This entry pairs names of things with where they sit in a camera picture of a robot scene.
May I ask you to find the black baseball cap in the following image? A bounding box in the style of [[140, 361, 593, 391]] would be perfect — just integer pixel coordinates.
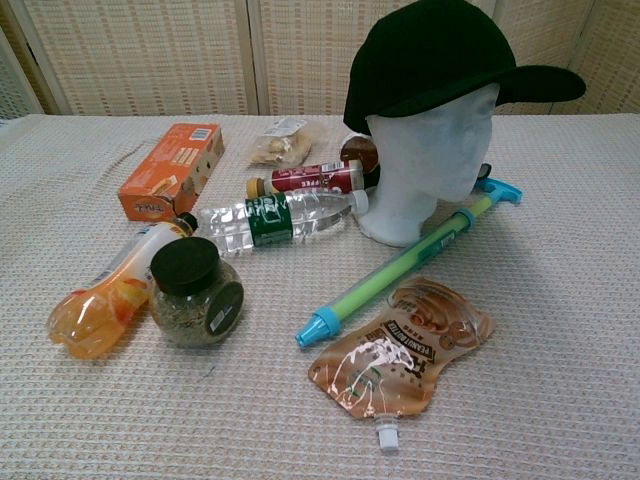
[[343, 0, 587, 137]]

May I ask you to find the white foam mannequin head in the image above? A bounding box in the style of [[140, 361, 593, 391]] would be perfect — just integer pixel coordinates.
[[355, 82, 502, 248]]

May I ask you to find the clear water bottle green label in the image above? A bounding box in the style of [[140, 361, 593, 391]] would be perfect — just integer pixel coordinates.
[[195, 189, 371, 259]]

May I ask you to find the red coffee drink bottle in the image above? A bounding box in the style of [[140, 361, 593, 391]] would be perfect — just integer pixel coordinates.
[[245, 158, 365, 198]]

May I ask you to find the green blue water squirter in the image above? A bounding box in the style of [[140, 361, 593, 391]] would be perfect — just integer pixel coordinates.
[[294, 177, 526, 350]]

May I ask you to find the brown round lidded cup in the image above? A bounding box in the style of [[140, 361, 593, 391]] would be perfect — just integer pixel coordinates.
[[340, 133, 383, 189]]

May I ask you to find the clear bag of nuts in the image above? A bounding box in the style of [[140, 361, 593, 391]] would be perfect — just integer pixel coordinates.
[[248, 117, 328, 167]]

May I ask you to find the brown peanut butter pouch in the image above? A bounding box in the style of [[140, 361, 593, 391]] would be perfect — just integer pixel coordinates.
[[307, 275, 498, 449]]

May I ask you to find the glass jar black lid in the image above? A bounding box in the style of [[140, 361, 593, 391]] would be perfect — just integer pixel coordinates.
[[149, 237, 246, 349]]

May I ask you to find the orange cardboard snack box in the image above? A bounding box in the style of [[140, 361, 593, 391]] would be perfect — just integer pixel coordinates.
[[117, 123, 224, 222]]

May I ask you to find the orange juice bottle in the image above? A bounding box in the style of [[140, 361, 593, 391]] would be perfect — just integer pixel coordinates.
[[47, 212, 199, 361]]

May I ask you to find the woven folding screen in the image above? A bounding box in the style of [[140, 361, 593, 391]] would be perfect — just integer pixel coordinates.
[[0, 0, 640, 122]]

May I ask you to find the beige woven tablecloth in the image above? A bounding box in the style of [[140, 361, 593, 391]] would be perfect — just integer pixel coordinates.
[[0, 112, 640, 480]]

